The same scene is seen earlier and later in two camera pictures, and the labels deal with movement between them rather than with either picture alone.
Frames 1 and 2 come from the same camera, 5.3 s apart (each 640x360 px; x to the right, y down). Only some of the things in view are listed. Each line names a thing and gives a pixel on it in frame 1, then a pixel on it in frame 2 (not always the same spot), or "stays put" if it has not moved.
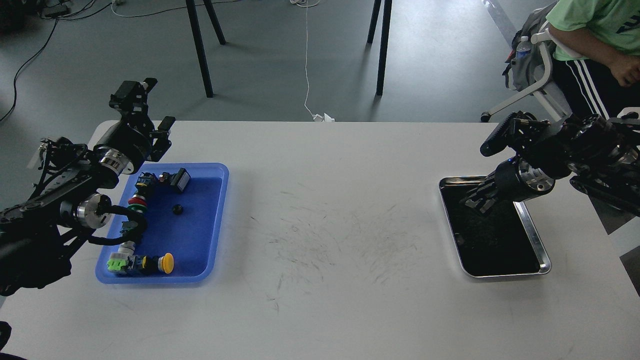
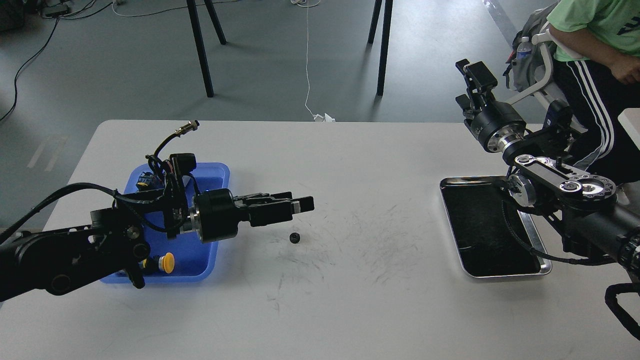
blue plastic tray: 189,225 stays put
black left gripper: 120,144 → 218,212
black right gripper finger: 481,190 → 480,79
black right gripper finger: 483,206 → 464,103
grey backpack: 524,72 stays put
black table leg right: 386,30 stays put
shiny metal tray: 503,242 stays put
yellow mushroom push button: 166,263 stays put
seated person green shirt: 606,33 stays put
